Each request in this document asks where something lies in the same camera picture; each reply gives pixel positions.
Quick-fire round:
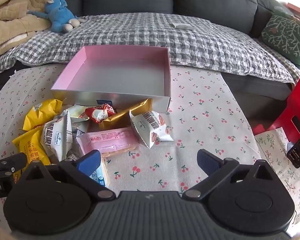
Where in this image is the beige quilted jacket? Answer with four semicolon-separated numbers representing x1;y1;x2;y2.
0;0;51;55

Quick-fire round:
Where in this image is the yellow snack bag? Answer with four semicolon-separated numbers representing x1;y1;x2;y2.
22;99;63;131

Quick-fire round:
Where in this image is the gold foil snack bar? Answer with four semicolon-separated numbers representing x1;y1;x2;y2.
98;99;152;131

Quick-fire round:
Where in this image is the pink wafer packet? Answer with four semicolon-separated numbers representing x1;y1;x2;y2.
77;127;139;158

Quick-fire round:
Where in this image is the pale green white packet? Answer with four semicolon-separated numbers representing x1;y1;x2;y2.
61;105;90;133

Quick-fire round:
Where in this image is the pink and silver box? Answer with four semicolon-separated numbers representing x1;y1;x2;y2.
51;45;171;113

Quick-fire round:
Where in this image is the dark grey sofa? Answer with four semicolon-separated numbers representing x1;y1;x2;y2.
0;0;300;120

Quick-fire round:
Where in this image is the white packet on quilt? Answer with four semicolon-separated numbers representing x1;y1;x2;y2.
172;23;194;30

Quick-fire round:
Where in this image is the floral paper sheet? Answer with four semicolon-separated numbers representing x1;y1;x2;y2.
255;127;300;225

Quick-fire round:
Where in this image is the clear bread packet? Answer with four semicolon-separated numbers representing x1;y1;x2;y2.
66;150;109;187

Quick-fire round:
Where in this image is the green patterned cushion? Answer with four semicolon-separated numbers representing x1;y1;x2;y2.
261;10;300;69

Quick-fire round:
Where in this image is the yellow cracker packet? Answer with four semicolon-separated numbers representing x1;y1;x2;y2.
12;126;50;183

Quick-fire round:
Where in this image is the white nut snack bag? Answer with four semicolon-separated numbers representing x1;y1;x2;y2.
129;111;173;149

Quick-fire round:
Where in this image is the red plastic stool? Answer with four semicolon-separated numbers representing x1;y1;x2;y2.
253;79;300;142

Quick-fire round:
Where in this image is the cherry print tablecloth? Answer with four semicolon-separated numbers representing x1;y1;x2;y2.
0;64;260;193

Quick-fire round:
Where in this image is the red white candy packet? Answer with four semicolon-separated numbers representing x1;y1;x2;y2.
85;103;115;124

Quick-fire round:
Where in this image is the blue plush toy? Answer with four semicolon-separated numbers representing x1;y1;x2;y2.
27;0;85;33

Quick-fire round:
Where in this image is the white pecan kernel bag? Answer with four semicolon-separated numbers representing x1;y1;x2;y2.
40;112;73;161

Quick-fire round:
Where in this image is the grey checkered quilt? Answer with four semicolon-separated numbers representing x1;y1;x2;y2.
0;12;300;84

